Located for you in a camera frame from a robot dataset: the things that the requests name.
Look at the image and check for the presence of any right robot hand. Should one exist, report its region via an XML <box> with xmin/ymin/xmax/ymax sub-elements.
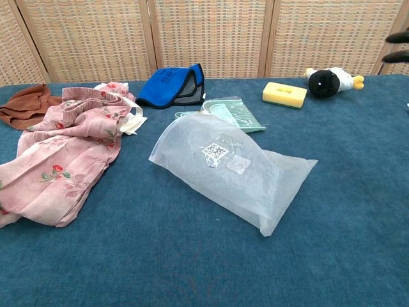
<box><xmin>382</xmin><ymin>30</ymin><xmax>409</xmax><ymax>64</ymax></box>

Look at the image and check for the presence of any transparent plastic bag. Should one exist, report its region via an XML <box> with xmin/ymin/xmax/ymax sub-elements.
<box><xmin>148</xmin><ymin>113</ymin><xmax>319</xmax><ymax>237</ymax></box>

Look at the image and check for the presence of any pink floral garment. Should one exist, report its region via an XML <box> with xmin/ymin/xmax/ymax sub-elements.
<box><xmin>0</xmin><ymin>81</ymin><xmax>148</xmax><ymax>228</ymax></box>

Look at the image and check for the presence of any black white plush toy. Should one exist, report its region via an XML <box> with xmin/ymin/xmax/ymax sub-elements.
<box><xmin>303</xmin><ymin>67</ymin><xmax>365</xmax><ymax>99</ymax></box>

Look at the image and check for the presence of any yellow sponge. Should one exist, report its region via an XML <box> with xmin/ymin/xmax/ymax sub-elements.
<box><xmin>262</xmin><ymin>82</ymin><xmax>308</xmax><ymax>110</ymax></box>

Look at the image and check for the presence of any green mini dustpan set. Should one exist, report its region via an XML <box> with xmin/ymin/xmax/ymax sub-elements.
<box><xmin>174</xmin><ymin>95</ymin><xmax>266</xmax><ymax>134</ymax></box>

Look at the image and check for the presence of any woven folding screen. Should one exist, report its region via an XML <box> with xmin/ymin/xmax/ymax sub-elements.
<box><xmin>0</xmin><ymin>0</ymin><xmax>409</xmax><ymax>86</ymax></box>

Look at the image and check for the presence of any blue black fabric pouch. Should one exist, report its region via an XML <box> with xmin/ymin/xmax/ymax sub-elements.
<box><xmin>135</xmin><ymin>63</ymin><xmax>207</xmax><ymax>110</ymax></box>

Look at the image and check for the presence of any pink white wet wipes pack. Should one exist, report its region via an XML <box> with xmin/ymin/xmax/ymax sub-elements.
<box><xmin>94</xmin><ymin>82</ymin><xmax>130</xmax><ymax>94</ymax></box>

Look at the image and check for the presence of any blue felt table mat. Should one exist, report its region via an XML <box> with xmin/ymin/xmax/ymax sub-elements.
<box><xmin>0</xmin><ymin>74</ymin><xmax>409</xmax><ymax>307</ymax></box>

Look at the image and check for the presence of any brown cloth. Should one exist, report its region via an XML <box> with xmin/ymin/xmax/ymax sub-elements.
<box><xmin>0</xmin><ymin>83</ymin><xmax>63</xmax><ymax>131</ymax></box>

